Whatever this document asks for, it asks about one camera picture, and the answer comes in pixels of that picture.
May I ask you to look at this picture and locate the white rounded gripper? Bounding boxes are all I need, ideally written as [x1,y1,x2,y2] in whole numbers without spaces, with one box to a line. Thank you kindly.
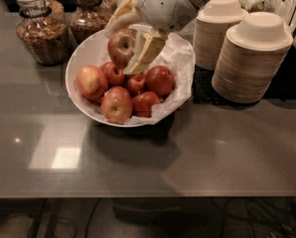
[105,0,199,74]

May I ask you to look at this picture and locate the yellow-red apple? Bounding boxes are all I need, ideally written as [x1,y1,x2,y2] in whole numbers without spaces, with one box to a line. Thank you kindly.
[100,86,133,124]
[107,29,137,68]
[75,65,108,101]

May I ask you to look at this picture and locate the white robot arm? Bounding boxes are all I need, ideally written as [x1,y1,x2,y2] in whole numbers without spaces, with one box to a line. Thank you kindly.
[105,0,210,74]

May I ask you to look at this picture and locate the white paper bowl liner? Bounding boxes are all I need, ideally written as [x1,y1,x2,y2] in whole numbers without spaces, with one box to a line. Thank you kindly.
[68,24,197,127]

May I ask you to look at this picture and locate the dark red apple behind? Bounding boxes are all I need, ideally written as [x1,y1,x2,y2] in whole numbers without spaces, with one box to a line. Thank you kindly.
[100,61,125,86]

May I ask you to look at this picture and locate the top red-yellow apple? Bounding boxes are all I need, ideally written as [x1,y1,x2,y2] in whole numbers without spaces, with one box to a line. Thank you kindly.
[126,73,147,96]

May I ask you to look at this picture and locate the large white bowl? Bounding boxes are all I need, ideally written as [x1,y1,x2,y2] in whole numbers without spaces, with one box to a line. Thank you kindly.
[65,24,197,129]

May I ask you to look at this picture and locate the front right red apple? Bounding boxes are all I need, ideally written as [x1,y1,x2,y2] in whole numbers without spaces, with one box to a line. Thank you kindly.
[132,91,160,118]

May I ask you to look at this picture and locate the back glass cereal jar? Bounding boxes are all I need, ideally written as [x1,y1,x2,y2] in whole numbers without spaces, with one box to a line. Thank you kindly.
[95,0,117,28]

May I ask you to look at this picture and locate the glass cereal jar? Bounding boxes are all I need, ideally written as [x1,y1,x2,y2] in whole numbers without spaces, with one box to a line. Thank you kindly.
[95,0,117,28]
[16,0,69,65]
[68,0,105,44]

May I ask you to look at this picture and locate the right glass cereal jar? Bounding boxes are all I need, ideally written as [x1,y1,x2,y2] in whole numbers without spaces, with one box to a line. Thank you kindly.
[68,0,105,44]

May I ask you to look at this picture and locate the rear stack paper bowls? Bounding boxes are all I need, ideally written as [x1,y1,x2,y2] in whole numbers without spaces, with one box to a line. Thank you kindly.
[193,0,247,70]

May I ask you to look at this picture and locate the stack paper bowls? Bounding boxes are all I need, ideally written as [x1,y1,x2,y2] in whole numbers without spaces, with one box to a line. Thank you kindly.
[193,0,247,70]
[212,12,293,104]

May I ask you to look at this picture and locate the black rubber mat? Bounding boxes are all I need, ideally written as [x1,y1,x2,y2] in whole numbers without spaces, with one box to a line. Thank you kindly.
[192,65,255,106]

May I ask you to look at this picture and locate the left glass cereal jar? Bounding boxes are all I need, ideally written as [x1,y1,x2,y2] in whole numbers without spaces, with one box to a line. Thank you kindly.
[16,0,69,65]

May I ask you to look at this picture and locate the front stack paper bowls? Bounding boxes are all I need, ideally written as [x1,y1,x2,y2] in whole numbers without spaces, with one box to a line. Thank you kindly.
[212,12,293,104]

